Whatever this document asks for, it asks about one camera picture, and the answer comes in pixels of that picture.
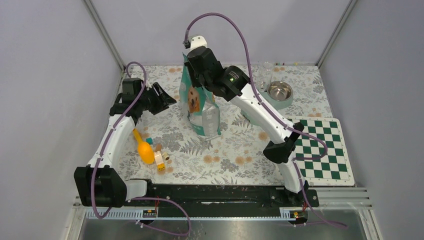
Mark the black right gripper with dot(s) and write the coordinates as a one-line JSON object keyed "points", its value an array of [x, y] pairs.
{"points": [[187, 62]]}

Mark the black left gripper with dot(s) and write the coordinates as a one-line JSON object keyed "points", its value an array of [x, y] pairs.
{"points": [[163, 100]]}

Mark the green dog food bag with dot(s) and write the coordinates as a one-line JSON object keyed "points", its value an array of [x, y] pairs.
{"points": [[198, 107]]}

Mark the orange plastic scoop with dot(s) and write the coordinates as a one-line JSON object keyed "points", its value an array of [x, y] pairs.
{"points": [[144, 149]]}

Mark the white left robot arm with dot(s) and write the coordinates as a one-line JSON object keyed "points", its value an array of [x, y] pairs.
{"points": [[98, 183]]}

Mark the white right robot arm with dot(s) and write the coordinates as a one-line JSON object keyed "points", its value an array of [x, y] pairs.
{"points": [[232, 84]]}

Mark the mint double pet bowl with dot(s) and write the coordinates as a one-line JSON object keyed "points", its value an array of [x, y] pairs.
{"points": [[275, 99]]}

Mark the teal small cube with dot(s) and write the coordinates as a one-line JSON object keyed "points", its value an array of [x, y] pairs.
{"points": [[149, 140]]}

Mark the brown wooden cylinder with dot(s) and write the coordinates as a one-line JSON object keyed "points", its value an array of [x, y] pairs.
{"points": [[158, 147]]}

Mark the floral patterned table cloth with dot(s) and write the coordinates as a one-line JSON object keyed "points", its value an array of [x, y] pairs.
{"points": [[235, 156]]}

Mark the small cream toy piece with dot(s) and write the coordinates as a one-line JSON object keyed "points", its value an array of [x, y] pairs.
{"points": [[165, 156]]}

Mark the white yellow toy block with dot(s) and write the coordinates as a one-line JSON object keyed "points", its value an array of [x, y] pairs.
{"points": [[158, 157]]}

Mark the green white checkerboard mat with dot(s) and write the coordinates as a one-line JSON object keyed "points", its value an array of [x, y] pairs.
{"points": [[321, 152]]}

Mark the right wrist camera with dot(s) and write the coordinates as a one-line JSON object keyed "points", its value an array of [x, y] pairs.
{"points": [[195, 41]]}

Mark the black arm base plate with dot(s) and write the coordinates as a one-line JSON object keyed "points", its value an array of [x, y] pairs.
{"points": [[224, 201]]}

